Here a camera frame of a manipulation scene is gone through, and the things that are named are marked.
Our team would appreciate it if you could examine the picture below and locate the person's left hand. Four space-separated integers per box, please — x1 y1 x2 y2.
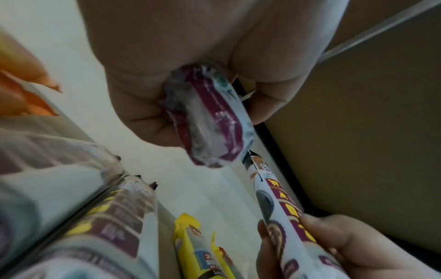
76 0 349 149

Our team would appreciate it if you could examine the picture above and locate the person's right hand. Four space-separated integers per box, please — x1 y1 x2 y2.
258 214 441 279

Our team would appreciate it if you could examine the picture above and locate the grey metal rail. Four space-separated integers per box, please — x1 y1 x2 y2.
318 0 441 64

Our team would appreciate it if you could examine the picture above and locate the white snack packet yellow print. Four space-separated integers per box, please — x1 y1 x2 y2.
241 149 349 279

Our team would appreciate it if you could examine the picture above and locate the maroon and white snack packet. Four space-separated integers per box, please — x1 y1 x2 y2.
159 63 256 168

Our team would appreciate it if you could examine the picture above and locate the yellow and orange snack packet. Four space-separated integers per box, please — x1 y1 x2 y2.
209 231 248 279

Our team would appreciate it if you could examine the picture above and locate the large silver snack packet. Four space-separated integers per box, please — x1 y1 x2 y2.
0 127 125 269

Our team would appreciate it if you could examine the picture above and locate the silver packet maroon label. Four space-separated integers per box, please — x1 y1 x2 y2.
5 174 160 279

